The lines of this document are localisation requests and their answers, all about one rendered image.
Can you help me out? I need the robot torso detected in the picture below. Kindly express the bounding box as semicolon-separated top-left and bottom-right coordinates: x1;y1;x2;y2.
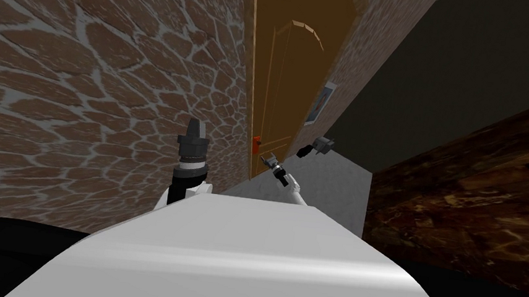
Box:
3;98;494;297

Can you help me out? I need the orange-brown wooden door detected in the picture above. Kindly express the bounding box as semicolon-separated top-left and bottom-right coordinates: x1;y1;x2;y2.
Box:
233;0;368;191

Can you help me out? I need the framed wall picture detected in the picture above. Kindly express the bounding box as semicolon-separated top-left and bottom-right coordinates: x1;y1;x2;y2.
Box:
303;78;339;130

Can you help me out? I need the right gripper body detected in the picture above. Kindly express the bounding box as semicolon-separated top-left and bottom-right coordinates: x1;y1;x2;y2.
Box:
311;137;333;157

